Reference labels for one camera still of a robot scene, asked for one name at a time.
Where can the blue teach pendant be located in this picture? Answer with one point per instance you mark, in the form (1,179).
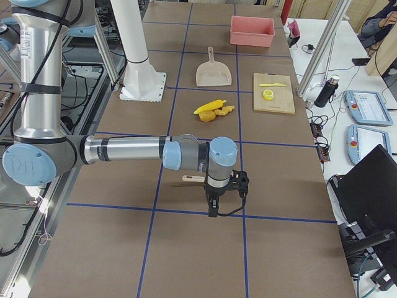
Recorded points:
(362,140)
(367,108)

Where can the lower blue teach pendant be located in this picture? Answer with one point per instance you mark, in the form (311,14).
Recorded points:
(362,140)

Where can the yellow toy corn cob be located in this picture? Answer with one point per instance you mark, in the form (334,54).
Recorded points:
(211,106)

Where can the yellow plastic knife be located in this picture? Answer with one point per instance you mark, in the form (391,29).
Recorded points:
(272,85)

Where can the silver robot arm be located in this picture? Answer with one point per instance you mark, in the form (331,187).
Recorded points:
(41,151)

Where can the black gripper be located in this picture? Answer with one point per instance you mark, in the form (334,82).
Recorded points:
(214,192)

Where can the beige hand brush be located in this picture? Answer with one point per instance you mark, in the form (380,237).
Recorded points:
(195,179)

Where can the seated person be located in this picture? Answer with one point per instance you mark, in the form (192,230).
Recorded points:
(377,27)

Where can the pink plastic bin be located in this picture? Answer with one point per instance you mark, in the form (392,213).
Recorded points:
(252,31)

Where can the aluminium frame post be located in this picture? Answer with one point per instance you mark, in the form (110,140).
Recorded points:
(328,33)

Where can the black usb hub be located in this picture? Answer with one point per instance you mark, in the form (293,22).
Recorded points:
(321,143)

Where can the brown toy potato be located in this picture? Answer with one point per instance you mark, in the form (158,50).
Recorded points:
(207,116)

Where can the wooden cutting board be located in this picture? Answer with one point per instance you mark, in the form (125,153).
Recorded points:
(283,96)

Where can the pink cloth on stand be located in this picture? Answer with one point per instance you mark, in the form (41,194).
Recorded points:
(294,33)

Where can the black water bottle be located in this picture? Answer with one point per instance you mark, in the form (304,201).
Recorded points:
(327,91)

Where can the upper blue teach pendant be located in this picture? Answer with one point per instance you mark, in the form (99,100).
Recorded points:
(367,108)

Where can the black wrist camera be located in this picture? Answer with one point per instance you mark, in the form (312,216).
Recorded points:
(240,183)

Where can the tan toy ginger root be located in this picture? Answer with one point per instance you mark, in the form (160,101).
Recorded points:
(224,110)

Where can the black monitor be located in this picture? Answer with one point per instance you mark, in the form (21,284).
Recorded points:
(367,193)

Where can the black smartphone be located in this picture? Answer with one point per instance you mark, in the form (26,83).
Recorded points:
(360,61)

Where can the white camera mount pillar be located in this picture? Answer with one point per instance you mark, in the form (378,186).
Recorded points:
(141,82)

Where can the beige plastic dustpan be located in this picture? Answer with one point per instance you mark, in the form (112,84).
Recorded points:
(213,73)

